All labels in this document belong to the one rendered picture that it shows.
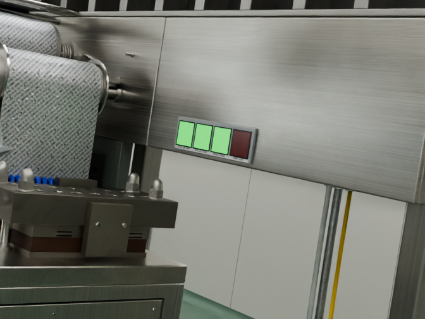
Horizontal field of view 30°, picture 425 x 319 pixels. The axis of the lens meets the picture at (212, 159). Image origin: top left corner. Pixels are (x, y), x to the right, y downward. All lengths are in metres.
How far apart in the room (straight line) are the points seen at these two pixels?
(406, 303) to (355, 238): 2.88
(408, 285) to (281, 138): 0.36
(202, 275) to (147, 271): 3.60
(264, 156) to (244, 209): 3.46
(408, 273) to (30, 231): 0.73
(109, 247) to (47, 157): 0.27
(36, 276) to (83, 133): 0.43
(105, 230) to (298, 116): 0.47
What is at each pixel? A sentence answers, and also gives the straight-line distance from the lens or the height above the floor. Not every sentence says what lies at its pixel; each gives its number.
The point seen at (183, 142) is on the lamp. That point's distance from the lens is 1.72.
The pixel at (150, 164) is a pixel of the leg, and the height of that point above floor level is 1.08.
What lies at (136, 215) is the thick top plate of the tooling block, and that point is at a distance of 1.72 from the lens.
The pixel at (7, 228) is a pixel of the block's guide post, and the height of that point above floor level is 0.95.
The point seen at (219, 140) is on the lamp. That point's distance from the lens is 1.62.
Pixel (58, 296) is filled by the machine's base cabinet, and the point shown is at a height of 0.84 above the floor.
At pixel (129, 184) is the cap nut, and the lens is 1.85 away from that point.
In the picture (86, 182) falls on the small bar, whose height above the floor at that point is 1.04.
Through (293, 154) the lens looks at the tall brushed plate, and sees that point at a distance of 1.48.
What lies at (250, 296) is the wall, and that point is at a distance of 4.95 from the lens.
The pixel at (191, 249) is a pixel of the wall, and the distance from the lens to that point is 5.37.
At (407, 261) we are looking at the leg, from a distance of 1.51.
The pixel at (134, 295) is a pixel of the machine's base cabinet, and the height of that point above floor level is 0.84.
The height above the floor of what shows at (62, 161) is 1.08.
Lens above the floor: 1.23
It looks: 3 degrees down
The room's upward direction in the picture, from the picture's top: 9 degrees clockwise
